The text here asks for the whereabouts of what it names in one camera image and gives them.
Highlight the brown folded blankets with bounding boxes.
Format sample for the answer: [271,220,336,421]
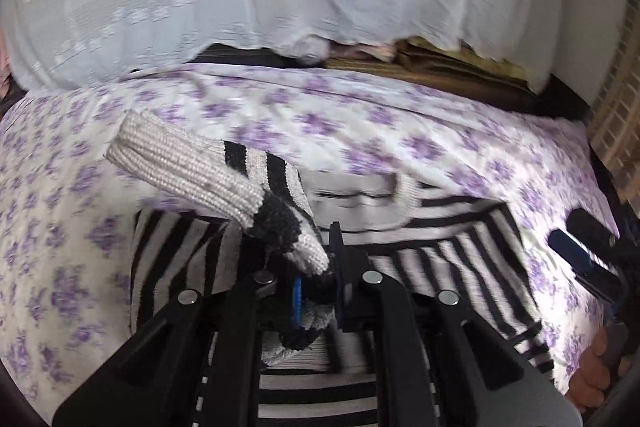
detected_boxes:
[325,36,591,118]

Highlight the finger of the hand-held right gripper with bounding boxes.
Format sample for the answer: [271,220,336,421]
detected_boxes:
[566,208,619,254]
[547,229,597,277]

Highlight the purple floral bedsheet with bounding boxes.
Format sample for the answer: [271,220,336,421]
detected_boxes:
[0,62,621,427]

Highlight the pink patterned cloth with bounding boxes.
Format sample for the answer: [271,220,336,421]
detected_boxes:
[327,41,401,64]

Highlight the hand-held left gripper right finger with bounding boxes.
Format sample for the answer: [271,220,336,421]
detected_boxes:
[327,221,583,427]

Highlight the person's right hand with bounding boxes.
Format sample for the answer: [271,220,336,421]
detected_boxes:
[567,339,623,414]

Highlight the black white striped knit sweater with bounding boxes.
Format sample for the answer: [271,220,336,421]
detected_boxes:
[104,109,556,427]

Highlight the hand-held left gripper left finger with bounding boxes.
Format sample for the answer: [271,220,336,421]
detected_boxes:
[52,269,303,427]

